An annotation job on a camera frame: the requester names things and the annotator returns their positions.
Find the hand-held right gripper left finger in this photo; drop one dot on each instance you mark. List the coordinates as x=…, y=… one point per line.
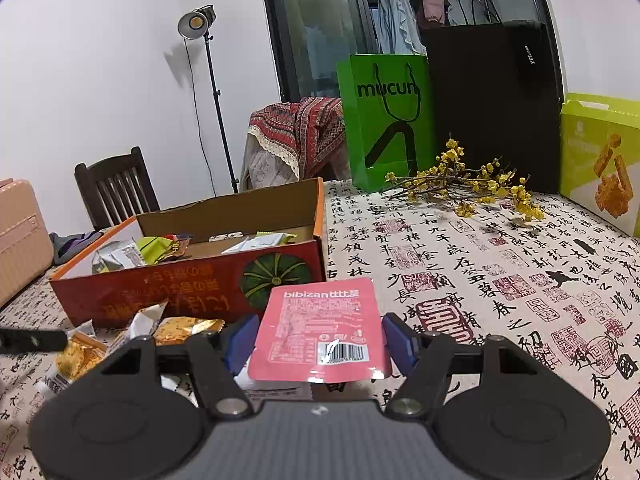
x=242, y=340

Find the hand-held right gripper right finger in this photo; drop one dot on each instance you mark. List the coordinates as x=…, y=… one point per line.
x=400, y=342

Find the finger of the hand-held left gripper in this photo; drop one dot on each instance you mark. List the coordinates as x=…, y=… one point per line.
x=35, y=341

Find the golden snack packet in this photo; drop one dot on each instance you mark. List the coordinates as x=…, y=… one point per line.
x=187, y=330
x=80, y=355

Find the red cardboard box pumpkin print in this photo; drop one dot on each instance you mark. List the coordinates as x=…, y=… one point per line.
x=200, y=295

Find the pink snack packet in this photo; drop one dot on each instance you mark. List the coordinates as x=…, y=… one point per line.
x=315, y=320

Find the grey purple cloth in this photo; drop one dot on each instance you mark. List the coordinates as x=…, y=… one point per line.
x=70, y=247

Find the pink suitcase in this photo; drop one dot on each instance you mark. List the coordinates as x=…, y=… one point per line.
x=20, y=240

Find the green white snack packet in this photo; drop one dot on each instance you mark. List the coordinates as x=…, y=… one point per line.
x=275, y=237

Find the silver white snack packet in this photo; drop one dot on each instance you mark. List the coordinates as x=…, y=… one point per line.
x=112, y=257

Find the red snack packet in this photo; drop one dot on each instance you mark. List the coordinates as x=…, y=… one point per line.
x=177, y=245

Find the dark wooden chair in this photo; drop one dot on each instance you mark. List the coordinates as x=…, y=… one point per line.
x=117, y=190

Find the yellow flower branch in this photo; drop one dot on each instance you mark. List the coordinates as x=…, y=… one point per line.
x=465, y=180

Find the chair draped with patterned cloths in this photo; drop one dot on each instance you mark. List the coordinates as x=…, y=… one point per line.
x=270, y=165

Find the red patterned blanket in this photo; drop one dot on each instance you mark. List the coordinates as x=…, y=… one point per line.
x=305, y=130

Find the green paper bag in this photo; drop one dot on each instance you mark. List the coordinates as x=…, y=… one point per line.
x=385, y=115

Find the black paper bag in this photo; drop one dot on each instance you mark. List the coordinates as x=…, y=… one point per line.
x=495, y=110

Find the yellow-green snack box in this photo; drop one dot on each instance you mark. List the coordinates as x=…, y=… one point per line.
x=600, y=160

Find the studio light on stand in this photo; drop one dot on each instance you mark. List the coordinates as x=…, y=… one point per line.
x=192, y=22

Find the dark framed glass door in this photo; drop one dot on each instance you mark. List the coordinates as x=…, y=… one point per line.
x=310, y=25

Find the light blue hanging shirt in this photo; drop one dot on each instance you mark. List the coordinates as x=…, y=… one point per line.
x=395, y=10

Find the pink hanging garment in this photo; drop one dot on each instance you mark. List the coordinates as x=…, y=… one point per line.
x=432, y=0

